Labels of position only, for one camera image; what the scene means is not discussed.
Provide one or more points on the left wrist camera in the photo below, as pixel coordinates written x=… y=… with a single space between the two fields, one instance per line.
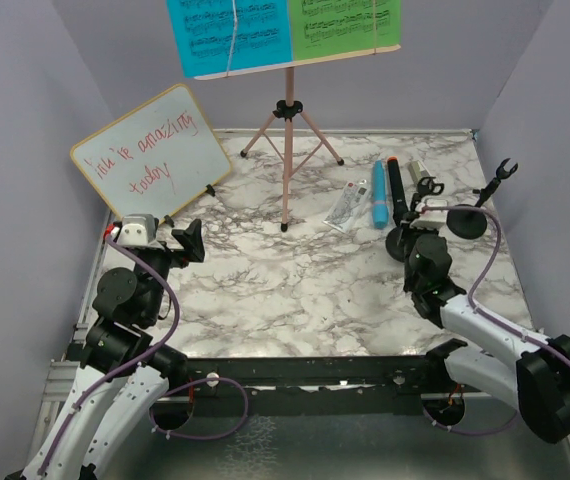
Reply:
x=134 y=231

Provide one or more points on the yellow framed whiteboard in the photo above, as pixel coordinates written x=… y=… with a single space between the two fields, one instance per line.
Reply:
x=156 y=159

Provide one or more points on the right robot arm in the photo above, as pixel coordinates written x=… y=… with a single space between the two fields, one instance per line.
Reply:
x=524 y=369

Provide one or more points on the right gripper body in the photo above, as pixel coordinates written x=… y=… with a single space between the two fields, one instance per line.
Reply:
x=410 y=234

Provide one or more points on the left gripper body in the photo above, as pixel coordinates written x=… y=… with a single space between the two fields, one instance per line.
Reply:
x=169 y=258

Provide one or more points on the grey eraser block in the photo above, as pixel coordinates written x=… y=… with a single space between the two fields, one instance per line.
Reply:
x=417 y=171

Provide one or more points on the green sheet music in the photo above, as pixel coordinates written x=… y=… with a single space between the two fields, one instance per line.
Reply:
x=328 y=29

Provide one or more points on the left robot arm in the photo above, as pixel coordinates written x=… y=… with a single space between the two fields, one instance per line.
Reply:
x=122 y=371

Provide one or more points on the white remote packet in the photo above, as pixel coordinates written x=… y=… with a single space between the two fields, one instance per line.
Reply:
x=349 y=206

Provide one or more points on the blue toy microphone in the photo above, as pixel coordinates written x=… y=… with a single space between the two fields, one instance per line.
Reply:
x=380 y=212

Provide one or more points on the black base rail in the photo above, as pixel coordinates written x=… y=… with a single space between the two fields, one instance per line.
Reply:
x=315 y=386

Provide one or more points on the blue sheet music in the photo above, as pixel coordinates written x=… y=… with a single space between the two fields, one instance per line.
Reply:
x=223 y=37

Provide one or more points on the pink music stand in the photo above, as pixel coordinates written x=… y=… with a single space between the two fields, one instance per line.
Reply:
x=288 y=109

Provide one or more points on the black mic stand front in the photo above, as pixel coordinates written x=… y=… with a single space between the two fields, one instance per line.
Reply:
x=471 y=225

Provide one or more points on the black microphone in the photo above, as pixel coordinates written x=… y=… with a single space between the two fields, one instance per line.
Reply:
x=397 y=190

